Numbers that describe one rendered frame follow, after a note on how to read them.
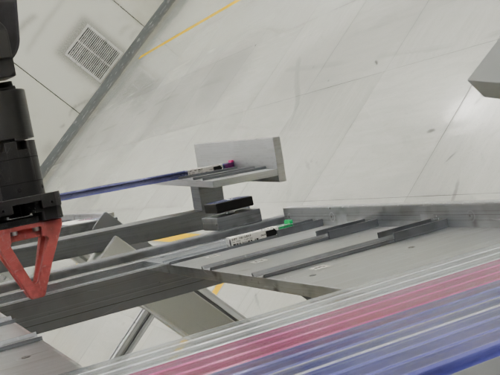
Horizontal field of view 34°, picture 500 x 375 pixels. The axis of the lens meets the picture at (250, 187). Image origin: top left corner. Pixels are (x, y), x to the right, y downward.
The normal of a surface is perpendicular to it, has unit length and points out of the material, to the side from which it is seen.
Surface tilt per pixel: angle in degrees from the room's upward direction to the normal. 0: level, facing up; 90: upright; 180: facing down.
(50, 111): 90
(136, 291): 90
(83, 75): 90
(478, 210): 47
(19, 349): 42
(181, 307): 90
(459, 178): 0
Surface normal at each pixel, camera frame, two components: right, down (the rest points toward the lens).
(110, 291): 0.44, -0.04
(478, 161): -0.74, -0.59
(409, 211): -0.88, 0.19
